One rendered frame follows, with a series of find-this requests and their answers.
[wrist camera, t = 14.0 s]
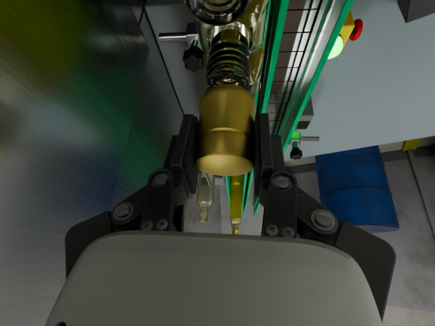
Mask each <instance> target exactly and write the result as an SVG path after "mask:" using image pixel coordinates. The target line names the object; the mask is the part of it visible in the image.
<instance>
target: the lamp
mask: <svg viewBox="0 0 435 326"><path fill-rule="evenodd" d="M342 48H343V44H342V36H341V35H340V34H339V36H338V38H337V40H336V42H335V44H334V46H333V48H332V50H331V53H330V55H329V57H328V59H331V58H334V57H335V56H337V55H338V54H339V53H340V52H341V50H342Z"/></svg>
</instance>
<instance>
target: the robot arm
mask: <svg viewBox="0 0 435 326"><path fill-rule="evenodd" d="M198 125H199V124H198V120H197V117H196V116H194V115H193V114H184V116H183V121H182V124H181V128H180V131H179V135H173V136H172V139H171V142H170V146H169V148H168V152H167V155H166V159H165V161H164V166H163V168H161V169H157V170H155V171H154V172H153V173H151V175H150V176H149V178H148V183H147V185H145V186H144V187H143V188H141V189H140V190H138V191H136V192H135V193H134V194H132V195H130V196H129V197H128V198H126V199H124V200H123V201H121V202H120V203H118V204H117V205H116V206H115V207H114V208H113V211H110V212H109V211H106V212H104V213H101V214H99V215H96V216H94V217H92V218H90V219H88V220H85V221H83V222H80V223H78V224H76V225H74V226H73V227H71V228H70V229H69V230H68V232H67V233H66V235H65V271H66V282H65V284H64V285H63V287H62V289H61V291H60V294H59V296H58V298H57V300H56V302H55V304H54V306H53V308H52V310H51V312H50V315H49V317H48V320H47V322H46V324H45V326H383V324H382V322H383V316H384V313H385V307H386V302H387V299H388V293H389V290H390V284H391V281H392V275H393V272H394V267H395V263H396V252H395V250H394V248H393V247H392V246H391V245H390V244H389V243H388V242H386V241H385V240H383V239H381V238H379V237H377V236H375V235H373V234H371V233H369V232H367V231H365V230H363V229H361V228H359V227H357V226H355V225H353V224H351V223H349V222H347V221H341V220H339V219H337V218H336V216H335V214H334V213H333V212H331V211H330V210H329V209H327V208H326V207H325V206H323V205H322V204H321V203H319V202H318V201H317V200H315V199H314V198H312V196H310V195H309V194H307V193H306V192H305V191H304V190H302V189H301V188H299V187H298V186H297V180H296V178H295V176H294V175H293V174H292V173H290V172H288V171H286V170H285V162H284V154H283V148H282V139H281V136H280V135H271V134H270V127H269V114H268V113H259V115H258V116H255V123H254V141H255V143H254V145H255V165H254V195H255V196H258V201H259V203H260V204H261V205H262V206H263V207H264V209H263V221H262V232H261V236H259V235H237V234H212V233H198V232H184V204H185V202H186V201H188V199H192V197H193V194H195V193H196V190H197V182H198V178H199V170H200V169H198V168H197V167H196V165H195V162H194V161H195V149H196V143H197V132H198ZM297 237H298V238H299V239H297Z"/></svg>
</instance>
